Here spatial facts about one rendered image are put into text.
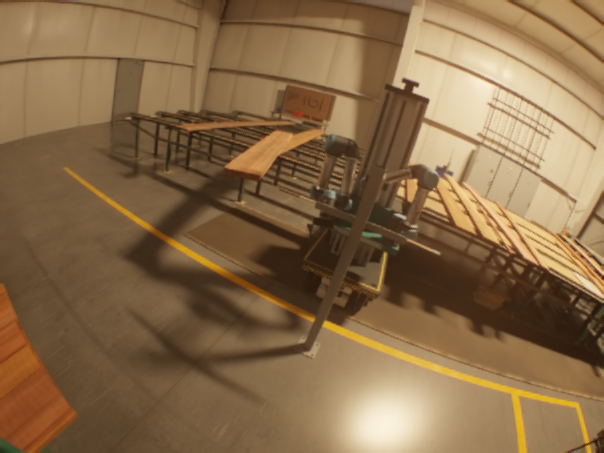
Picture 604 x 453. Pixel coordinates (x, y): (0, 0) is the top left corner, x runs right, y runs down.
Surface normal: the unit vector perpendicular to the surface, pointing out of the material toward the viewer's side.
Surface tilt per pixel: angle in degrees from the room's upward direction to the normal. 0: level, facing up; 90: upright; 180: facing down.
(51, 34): 90
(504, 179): 90
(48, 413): 0
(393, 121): 90
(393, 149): 90
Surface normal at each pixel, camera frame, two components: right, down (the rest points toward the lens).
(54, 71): 0.90, 0.32
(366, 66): -0.36, 0.34
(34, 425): 0.24, -0.86
